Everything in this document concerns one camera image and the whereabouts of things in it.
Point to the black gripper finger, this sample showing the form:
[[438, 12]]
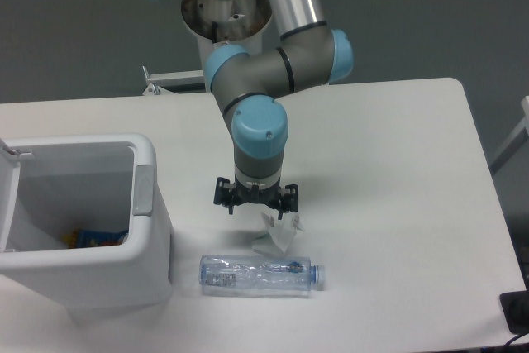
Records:
[[285, 200], [225, 194]]

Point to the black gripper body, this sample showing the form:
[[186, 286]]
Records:
[[252, 194]]

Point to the white paper wrapper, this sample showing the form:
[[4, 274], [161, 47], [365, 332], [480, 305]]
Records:
[[278, 235]]

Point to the clear plastic water bottle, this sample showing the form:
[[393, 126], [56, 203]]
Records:
[[260, 276]]

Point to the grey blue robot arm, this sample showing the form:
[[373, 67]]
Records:
[[299, 51]]

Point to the white plastic trash can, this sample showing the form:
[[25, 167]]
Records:
[[52, 185]]

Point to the blue snack package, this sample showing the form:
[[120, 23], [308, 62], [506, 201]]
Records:
[[82, 238]]

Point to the black device at edge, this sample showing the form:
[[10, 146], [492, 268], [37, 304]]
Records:
[[515, 310]]

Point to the white metal base frame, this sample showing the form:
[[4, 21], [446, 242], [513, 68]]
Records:
[[173, 82]]

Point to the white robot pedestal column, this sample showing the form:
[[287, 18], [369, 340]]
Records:
[[216, 22]]

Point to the white frame at right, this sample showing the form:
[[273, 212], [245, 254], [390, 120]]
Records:
[[512, 143]]

